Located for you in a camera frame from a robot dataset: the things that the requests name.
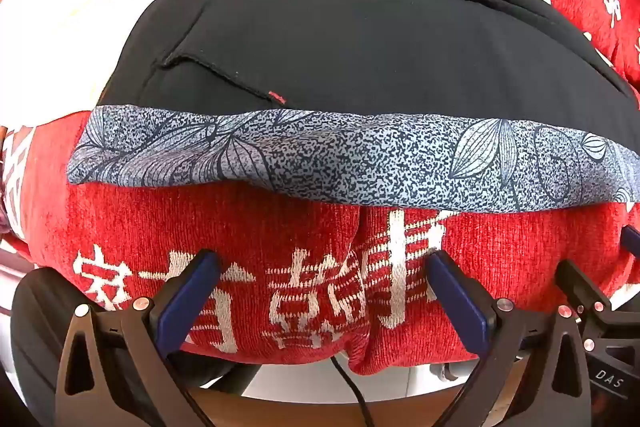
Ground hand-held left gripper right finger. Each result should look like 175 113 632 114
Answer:
425 249 589 427

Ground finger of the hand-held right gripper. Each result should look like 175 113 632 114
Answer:
555 258 613 316
620 224 640 261

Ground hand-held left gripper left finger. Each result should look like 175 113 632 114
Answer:
54 249 223 427

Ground black pants with grey waistband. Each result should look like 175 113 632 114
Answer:
66 0 640 215

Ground black round seat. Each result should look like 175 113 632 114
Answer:
10 267 262 427

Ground white cloth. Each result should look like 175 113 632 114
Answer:
0 0 167 128

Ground black cable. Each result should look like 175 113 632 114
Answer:
329 356 377 427

